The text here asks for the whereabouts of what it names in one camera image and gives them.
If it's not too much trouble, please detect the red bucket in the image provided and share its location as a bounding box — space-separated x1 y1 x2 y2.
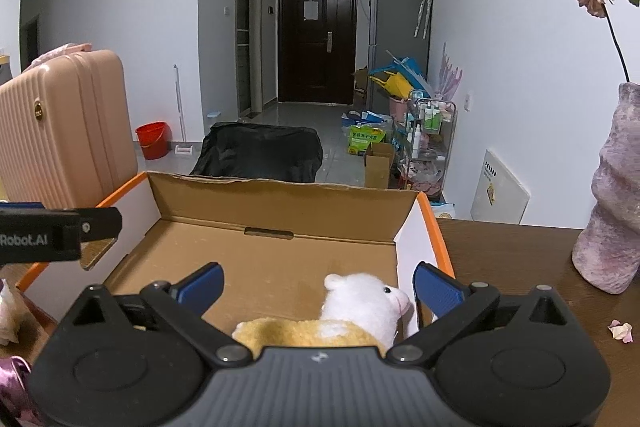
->
135 122 169 160

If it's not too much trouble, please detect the purple satin scrunchie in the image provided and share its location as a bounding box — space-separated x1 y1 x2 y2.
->
0 356 44 426

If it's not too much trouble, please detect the white and yellow alpaca plush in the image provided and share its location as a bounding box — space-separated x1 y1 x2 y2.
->
231 273 416 355

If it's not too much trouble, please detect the small open cardboard box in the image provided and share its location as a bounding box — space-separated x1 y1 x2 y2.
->
364 142 396 189

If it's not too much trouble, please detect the pink ribbed suitcase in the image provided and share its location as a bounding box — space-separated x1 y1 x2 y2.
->
0 49 139 214

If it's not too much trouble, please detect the grey interior door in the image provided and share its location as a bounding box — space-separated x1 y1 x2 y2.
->
236 0 264 116

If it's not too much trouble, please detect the pink plastic bin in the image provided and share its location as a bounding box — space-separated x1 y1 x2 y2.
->
389 94 414 118

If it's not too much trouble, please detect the metal wire trolley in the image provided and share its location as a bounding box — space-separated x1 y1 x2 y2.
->
395 91 459 204

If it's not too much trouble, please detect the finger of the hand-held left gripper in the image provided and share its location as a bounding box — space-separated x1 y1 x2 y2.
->
47 206 124 243

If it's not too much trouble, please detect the dark brown entrance door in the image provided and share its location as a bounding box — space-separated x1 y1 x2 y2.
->
277 0 359 104

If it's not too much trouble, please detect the white mop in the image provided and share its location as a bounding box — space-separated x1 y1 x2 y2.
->
172 64 195 156

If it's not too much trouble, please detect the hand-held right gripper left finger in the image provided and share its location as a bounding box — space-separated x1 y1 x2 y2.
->
60 262 253 370

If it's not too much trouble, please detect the grey refrigerator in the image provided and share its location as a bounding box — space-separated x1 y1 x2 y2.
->
367 0 434 128

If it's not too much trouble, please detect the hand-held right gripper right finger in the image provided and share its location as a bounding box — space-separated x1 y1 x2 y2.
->
385 262 581 365

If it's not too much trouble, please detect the blue folding rack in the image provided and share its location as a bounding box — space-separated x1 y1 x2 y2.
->
369 53 435 96

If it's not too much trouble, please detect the white flat board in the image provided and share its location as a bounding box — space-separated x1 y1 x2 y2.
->
470 149 531 226

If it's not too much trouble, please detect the pink cloth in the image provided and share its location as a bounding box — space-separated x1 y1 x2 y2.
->
29 42 94 68

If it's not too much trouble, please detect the green printed bag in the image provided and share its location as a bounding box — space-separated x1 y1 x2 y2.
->
347 125 387 157

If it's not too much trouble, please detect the fallen pink petal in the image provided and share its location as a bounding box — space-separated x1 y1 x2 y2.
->
607 319 634 344

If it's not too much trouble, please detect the black bag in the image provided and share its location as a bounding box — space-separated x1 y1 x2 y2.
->
190 122 324 184

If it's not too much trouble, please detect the orange-edged cardboard box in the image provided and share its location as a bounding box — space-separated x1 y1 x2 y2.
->
15 171 457 344

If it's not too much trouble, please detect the mauve textured vase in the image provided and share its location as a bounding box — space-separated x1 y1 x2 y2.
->
571 82 640 296

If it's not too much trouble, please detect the brown cardboard carton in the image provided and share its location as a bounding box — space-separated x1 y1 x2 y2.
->
352 67 371 108

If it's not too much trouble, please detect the purple feather wall decoration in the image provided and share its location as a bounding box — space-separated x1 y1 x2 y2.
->
437 42 464 100

